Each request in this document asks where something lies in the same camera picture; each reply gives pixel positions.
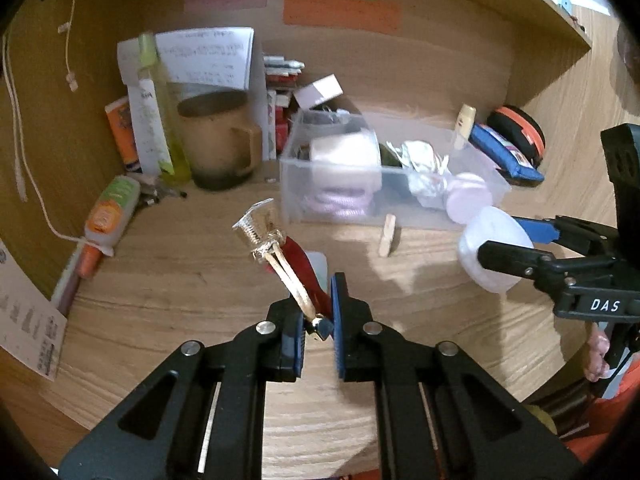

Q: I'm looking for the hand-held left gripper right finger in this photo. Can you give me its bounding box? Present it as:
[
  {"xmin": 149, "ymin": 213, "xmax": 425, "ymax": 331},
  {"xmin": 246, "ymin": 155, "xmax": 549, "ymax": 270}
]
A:
[{"xmin": 330, "ymin": 272, "xmax": 585, "ymax": 480}]

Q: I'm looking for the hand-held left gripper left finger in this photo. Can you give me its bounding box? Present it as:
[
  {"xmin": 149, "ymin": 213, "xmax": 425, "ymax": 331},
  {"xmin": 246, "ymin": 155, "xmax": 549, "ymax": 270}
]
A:
[{"xmin": 57, "ymin": 299, "xmax": 307, "ymax": 480}]

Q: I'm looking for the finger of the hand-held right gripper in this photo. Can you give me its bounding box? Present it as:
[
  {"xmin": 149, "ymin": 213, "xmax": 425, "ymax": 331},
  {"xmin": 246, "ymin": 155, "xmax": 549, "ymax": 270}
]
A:
[
  {"xmin": 512, "ymin": 215, "xmax": 621, "ymax": 256},
  {"xmin": 477, "ymin": 240, "xmax": 621, "ymax": 293}
]

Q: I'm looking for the white round jar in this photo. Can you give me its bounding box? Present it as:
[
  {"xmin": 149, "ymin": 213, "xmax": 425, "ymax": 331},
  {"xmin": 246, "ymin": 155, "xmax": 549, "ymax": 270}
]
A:
[{"xmin": 458, "ymin": 206, "xmax": 535, "ymax": 294}]

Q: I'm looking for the red pouch with gold trim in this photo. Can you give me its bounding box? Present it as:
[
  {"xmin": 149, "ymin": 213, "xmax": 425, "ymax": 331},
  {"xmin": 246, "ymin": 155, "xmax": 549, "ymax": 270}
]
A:
[{"xmin": 232, "ymin": 199, "xmax": 333, "ymax": 341}]

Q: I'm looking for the pink round compact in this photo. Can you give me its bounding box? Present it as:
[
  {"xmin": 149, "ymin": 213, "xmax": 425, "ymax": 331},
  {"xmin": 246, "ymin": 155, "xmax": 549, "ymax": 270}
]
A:
[{"xmin": 445, "ymin": 172, "xmax": 493, "ymax": 224}]

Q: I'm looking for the white plastic wrap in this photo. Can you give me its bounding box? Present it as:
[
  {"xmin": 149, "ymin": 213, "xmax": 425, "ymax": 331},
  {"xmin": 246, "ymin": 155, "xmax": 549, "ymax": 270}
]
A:
[{"xmin": 395, "ymin": 140, "xmax": 451, "ymax": 208}]

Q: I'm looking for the pink rope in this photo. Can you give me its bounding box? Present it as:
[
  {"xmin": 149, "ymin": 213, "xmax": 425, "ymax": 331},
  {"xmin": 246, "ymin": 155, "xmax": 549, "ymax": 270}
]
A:
[{"xmin": 312, "ymin": 185, "xmax": 373, "ymax": 221}]

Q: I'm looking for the clear plastic container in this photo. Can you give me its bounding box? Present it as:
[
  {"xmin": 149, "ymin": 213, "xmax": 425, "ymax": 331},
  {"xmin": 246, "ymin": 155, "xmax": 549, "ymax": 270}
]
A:
[{"xmin": 279, "ymin": 110, "xmax": 512, "ymax": 231}]

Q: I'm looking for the white round tub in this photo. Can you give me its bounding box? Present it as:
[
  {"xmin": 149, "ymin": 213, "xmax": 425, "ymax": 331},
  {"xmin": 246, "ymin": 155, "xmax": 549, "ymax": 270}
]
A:
[{"xmin": 309, "ymin": 130, "xmax": 383, "ymax": 193}]

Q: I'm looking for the person's right hand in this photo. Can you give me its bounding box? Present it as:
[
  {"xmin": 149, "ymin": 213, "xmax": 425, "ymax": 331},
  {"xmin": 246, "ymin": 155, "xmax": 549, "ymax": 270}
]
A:
[{"xmin": 585, "ymin": 327, "xmax": 612, "ymax": 381}]

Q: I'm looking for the light blue tube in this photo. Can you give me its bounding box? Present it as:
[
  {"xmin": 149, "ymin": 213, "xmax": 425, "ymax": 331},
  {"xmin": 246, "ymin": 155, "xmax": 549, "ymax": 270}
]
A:
[{"xmin": 304, "ymin": 251, "xmax": 329, "ymax": 293}]

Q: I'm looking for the blue pencil case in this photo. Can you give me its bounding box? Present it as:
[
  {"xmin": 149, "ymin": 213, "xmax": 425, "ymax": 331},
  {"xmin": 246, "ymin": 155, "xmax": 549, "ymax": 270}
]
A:
[{"xmin": 470, "ymin": 124, "xmax": 545, "ymax": 187}]

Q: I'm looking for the black and orange round case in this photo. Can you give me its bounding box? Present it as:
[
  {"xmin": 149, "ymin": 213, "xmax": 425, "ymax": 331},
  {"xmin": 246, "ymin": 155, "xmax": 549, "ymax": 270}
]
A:
[{"xmin": 487, "ymin": 105, "xmax": 546, "ymax": 168}]

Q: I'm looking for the wooden clothespin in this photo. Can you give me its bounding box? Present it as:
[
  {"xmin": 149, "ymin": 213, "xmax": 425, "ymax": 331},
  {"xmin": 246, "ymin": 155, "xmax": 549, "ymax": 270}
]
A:
[{"xmin": 378, "ymin": 213, "xmax": 399, "ymax": 257}]

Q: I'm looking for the cream lip balm tube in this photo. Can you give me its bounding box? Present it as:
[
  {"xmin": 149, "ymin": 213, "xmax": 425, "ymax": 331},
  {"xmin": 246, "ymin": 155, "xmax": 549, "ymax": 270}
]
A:
[{"xmin": 454, "ymin": 104, "xmax": 476, "ymax": 151}]

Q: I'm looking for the orange cloth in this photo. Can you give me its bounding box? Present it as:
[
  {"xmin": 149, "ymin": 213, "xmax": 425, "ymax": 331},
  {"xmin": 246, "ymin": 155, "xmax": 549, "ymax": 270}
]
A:
[{"xmin": 565, "ymin": 370, "xmax": 640, "ymax": 461}]

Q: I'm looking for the bundle of makeup brushes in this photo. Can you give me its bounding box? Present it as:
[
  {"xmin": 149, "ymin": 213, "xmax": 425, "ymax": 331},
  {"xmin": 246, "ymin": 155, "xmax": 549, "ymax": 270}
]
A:
[{"xmin": 132, "ymin": 175, "xmax": 188, "ymax": 208}]

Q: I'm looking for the pile of black binder clips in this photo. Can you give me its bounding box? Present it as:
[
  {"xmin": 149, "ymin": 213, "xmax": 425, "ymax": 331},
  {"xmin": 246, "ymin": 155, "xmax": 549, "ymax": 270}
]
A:
[{"xmin": 302, "ymin": 107, "xmax": 353, "ymax": 126}]

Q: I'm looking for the brown mug with lid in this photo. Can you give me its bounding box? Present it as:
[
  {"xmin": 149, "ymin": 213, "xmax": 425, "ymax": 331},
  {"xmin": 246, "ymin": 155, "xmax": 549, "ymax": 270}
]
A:
[{"xmin": 177, "ymin": 92, "xmax": 263, "ymax": 191}]

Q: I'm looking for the green and orange glue bottle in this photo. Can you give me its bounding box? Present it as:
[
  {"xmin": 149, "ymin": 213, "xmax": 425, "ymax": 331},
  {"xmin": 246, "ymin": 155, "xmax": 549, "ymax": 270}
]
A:
[{"xmin": 84, "ymin": 175, "xmax": 142, "ymax": 253}]

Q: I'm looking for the small white box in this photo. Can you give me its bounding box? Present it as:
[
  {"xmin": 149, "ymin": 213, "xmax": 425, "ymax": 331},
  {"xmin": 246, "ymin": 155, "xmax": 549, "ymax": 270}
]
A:
[{"xmin": 293, "ymin": 74, "xmax": 343, "ymax": 110}]

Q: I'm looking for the yellow spray bottle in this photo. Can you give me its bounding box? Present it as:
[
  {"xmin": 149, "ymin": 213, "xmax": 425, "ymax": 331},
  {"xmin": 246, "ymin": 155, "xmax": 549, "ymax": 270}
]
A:
[{"xmin": 139, "ymin": 32, "xmax": 193, "ymax": 183}]

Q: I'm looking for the stack of red booklets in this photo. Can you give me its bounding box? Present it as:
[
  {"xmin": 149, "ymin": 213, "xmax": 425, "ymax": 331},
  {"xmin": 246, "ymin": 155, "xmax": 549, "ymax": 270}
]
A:
[{"xmin": 262, "ymin": 55, "xmax": 306, "ymax": 161}]

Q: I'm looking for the tall white printed box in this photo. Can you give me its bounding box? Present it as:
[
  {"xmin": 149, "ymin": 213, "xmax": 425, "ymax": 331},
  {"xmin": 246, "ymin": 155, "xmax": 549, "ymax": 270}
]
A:
[{"xmin": 127, "ymin": 80, "xmax": 173, "ymax": 176}]

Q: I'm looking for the printed receipt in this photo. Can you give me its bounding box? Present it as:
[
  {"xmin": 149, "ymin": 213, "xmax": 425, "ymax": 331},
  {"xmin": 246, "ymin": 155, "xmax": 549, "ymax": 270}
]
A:
[{"xmin": 0, "ymin": 240, "xmax": 68, "ymax": 383}]

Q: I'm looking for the orange box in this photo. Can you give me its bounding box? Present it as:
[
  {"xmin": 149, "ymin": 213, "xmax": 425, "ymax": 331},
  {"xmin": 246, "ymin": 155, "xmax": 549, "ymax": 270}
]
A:
[{"xmin": 105, "ymin": 97, "xmax": 141, "ymax": 171}]

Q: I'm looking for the orange paper note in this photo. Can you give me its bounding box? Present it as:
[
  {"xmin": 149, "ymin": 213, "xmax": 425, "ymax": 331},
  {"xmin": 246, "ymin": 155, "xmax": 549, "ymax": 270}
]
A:
[{"xmin": 283, "ymin": 0, "xmax": 402, "ymax": 36}]

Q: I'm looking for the handwritten white paper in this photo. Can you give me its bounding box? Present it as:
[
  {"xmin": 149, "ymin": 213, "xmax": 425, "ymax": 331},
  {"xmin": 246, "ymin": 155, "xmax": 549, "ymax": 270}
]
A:
[{"xmin": 117, "ymin": 27, "xmax": 266, "ymax": 161}]

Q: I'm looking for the white cord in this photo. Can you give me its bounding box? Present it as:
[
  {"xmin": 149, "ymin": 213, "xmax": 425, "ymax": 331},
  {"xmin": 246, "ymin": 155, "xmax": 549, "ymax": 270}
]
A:
[{"xmin": 0, "ymin": 35, "xmax": 111, "ymax": 256}]

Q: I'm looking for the hanging string with tags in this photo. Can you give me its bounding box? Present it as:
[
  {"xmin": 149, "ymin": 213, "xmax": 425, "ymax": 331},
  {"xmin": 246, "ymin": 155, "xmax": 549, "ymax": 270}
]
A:
[{"xmin": 57, "ymin": 0, "xmax": 83, "ymax": 92}]

